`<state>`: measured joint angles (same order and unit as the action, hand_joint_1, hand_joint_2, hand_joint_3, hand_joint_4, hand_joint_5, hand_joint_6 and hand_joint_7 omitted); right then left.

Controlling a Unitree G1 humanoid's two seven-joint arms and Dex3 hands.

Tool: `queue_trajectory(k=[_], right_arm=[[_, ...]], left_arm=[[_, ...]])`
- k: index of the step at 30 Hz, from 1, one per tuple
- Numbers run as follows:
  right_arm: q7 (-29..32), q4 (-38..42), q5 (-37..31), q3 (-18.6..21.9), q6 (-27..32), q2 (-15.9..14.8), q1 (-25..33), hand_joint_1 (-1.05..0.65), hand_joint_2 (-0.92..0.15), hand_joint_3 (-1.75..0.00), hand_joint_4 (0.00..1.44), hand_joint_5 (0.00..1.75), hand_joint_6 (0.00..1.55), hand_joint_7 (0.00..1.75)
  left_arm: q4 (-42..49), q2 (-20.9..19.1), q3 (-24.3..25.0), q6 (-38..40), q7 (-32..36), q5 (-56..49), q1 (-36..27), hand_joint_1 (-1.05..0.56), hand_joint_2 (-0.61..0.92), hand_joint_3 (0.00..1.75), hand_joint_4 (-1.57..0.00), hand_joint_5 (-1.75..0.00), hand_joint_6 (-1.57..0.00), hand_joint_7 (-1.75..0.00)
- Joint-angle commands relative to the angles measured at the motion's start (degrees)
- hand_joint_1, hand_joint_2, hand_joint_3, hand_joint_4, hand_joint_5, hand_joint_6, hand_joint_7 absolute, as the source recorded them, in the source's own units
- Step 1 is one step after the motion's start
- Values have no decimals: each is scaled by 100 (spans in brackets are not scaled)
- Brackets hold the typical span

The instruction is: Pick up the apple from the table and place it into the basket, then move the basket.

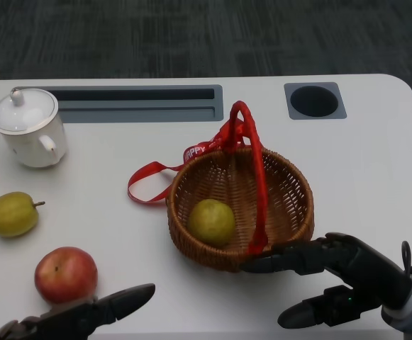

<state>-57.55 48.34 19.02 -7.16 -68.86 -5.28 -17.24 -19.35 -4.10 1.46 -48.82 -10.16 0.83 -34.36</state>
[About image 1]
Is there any red printed ribbon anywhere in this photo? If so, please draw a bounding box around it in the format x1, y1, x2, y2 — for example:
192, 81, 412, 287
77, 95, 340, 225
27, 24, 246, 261
126, 118, 252, 205

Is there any yellow-green fruit with stem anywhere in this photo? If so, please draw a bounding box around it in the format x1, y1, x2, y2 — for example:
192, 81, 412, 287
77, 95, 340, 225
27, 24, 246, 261
0, 191, 46, 238

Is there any grey round cup holder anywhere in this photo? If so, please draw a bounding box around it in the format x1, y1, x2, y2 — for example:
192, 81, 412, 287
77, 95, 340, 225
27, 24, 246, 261
284, 81, 347, 120

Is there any white ceramic mug lid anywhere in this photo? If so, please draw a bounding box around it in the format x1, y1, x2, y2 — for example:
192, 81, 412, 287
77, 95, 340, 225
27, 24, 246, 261
0, 88, 60, 135

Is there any red apple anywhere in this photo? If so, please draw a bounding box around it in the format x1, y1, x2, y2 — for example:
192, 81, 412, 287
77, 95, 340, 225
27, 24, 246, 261
34, 246, 99, 305

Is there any grey cable tray slot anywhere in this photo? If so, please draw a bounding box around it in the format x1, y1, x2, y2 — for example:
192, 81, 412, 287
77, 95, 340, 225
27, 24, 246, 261
12, 84, 224, 124

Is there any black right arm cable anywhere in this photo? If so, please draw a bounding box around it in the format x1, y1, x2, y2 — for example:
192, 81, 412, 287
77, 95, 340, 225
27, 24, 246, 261
399, 240, 412, 276

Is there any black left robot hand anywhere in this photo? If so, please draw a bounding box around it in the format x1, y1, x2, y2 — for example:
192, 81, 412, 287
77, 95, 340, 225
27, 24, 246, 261
0, 283, 156, 340

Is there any wicker basket with red handle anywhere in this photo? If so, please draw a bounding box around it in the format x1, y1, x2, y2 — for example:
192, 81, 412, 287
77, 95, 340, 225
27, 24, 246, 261
166, 101, 315, 273

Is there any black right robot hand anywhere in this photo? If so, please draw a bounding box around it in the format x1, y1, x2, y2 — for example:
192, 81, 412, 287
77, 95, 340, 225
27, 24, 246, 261
240, 232, 412, 329

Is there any yellow-green round fruit without stem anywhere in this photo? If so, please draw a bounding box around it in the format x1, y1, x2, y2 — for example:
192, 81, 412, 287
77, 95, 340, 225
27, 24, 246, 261
186, 198, 236, 248

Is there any white ceramic mug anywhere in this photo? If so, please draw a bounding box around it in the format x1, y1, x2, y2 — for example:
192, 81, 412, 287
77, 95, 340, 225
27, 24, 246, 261
0, 106, 69, 169

